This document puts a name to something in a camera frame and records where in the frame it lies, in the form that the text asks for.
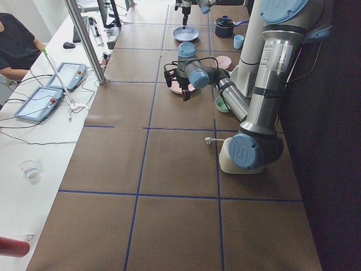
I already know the pink plate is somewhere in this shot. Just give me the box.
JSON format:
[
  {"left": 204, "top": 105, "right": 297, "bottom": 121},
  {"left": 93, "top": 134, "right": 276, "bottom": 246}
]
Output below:
[{"left": 169, "top": 81, "right": 196, "bottom": 94}]

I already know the blue plate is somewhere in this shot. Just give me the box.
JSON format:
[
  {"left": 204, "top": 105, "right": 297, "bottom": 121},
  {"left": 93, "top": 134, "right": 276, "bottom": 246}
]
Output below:
[{"left": 172, "top": 26, "right": 199, "bottom": 42}]

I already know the green bowl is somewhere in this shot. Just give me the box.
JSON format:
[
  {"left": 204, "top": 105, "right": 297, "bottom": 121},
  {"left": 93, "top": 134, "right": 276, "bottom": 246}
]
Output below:
[{"left": 215, "top": 96, "right": 229, "bottom": 113}]

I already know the dark blue pot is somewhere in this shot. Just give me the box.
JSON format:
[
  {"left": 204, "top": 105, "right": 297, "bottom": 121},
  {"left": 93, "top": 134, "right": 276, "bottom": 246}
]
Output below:
[{"left": 214, "top": 15, "right": 249, "bottom": 38}]

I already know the pink bowl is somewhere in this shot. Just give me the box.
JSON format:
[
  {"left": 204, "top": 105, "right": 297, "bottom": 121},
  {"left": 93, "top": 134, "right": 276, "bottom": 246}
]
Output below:
[{"left": 215, "top": 55, "right": 232, "bottom": 69}]

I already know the white toaster plug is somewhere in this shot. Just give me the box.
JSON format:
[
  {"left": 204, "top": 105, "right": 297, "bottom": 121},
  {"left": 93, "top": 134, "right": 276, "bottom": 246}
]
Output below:
[{"left": 205, "top": 137, "right": 225, "bottom": 145}]

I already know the light blue cup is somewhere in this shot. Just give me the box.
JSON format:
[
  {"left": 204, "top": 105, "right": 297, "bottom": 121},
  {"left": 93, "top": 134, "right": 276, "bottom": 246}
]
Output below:
[{"left": 233, "top": 35, "right": 244, "bottom": 49}]

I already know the white pillar with base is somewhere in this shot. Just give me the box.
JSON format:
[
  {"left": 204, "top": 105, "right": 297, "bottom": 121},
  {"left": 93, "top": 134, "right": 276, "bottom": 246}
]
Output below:
[{"left": 231, "top": 0, "right": 265, "bottom": 98}]

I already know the black monitor stand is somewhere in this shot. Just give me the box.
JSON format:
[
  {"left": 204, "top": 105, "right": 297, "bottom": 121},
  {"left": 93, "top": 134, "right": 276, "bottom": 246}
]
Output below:
[{"left": 97, "top": 0, "right": 122, "bottom": 29}]

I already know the black keyboard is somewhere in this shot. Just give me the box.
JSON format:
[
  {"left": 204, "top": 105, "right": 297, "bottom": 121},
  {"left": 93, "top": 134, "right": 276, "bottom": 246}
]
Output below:
[{"left": 72, "top": 16, "right": 90, "bottom": 43}]

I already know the upper teach pendant tablet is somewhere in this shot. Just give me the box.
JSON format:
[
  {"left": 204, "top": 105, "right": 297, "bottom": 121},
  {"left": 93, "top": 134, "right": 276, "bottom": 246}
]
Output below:
[{"left": 57, "top": 62, "right": 87, "bottom": 92}]

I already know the teach pendant tablet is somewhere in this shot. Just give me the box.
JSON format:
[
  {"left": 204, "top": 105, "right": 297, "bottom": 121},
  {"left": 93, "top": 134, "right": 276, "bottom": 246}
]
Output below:
[
  {"left": 14, "top": 87, "right": 63, "bottom": 122},
  {"left": 57, "top": 62, "right": 87, "bottom": 92}
]

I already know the black computer mouse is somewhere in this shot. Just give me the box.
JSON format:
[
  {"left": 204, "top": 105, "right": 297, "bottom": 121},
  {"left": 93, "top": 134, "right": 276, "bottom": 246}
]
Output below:
[{"left": 63, "top": 42, "right": 76, "bottom": 49}]

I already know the stick with green tip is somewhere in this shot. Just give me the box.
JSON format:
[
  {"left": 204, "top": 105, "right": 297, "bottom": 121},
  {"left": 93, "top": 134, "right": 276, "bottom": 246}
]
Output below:
[{"left": 42, "top": 47, "right": 76, "bottom": 110}]

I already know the lower teach pendant tablet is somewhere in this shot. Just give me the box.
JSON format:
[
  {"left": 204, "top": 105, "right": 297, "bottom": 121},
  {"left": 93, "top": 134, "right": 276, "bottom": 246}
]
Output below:
[{"left": 14, "top": 87, "right": 63, "bottom": 122}]

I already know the person in black shirt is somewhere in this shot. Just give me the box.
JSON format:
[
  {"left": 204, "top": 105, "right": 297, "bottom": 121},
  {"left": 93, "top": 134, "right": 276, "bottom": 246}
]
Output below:
[{"left": 1, "top": 13, "right": 45, "bottom": 81}]

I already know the paper cup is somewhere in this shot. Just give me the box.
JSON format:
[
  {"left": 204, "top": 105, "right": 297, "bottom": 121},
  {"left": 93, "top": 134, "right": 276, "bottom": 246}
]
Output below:
[{"left": 19, "top": 160, "right": 39, "bottom": 185}]

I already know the red cylinder bottle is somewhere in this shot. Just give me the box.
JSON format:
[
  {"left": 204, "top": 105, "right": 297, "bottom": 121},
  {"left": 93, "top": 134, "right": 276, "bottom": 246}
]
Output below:
[{"left": 0, "top": 237, "right": 30, "bottom": 257}]

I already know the aluminium frame post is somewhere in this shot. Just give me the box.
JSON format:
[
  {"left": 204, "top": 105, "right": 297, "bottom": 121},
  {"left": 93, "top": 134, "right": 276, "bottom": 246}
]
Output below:
[{"left": 64, "top": 0, "right": 106, "bottom": 85}]

